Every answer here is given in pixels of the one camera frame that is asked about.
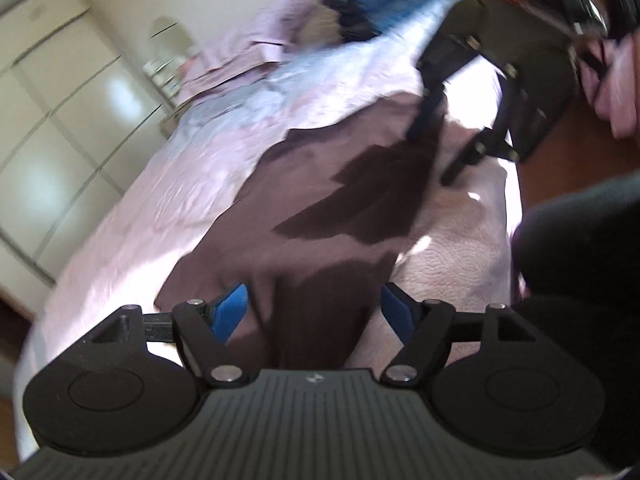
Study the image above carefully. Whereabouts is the folded pink clothes pile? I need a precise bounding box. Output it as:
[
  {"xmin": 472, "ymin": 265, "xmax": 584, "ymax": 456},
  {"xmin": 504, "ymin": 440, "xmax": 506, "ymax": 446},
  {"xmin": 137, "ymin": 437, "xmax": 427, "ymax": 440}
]
[{"xmin": 177, "ymin": 0, "xmax": 342, "ymax": 105}]

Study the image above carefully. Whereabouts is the dark brown shirt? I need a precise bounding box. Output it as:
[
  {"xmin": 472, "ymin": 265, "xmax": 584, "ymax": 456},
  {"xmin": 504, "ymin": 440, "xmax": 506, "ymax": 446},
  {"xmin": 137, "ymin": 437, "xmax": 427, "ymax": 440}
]
[{"xmin": 155, "ymin": 93, "xmax": 440, "ymax": 370}]

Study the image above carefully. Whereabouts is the person's right hand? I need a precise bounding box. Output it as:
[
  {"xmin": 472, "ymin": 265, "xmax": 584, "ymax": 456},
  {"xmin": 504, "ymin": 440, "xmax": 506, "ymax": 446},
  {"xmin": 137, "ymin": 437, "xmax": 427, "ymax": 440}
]
[{"xmin": 582, "ymin": 29, "xmax": 639, "ymax": 142}]

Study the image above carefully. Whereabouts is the pink bedspread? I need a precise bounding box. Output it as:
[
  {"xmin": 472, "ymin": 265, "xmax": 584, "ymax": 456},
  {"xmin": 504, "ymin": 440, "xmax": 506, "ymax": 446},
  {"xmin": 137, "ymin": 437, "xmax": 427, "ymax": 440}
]
[{"xmin": 14, "ymin": 0, "xmax": 524, "ymax": 461}]

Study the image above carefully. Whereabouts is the white wardrobe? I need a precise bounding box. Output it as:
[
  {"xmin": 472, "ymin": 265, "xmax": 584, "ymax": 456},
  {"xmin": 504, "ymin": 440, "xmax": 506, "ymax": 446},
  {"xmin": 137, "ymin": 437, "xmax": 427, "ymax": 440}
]
[{"xmin": 1, "ymin": 0, "xmax": 168, "ymax": 284}]

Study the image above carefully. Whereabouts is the round white side table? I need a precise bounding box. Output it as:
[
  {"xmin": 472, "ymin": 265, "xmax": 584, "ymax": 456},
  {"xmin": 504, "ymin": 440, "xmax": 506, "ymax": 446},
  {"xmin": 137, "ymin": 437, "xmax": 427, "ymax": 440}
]
[{"xmin": 143, "ymin": 15, "xmax": 198, "ymax": 101}]

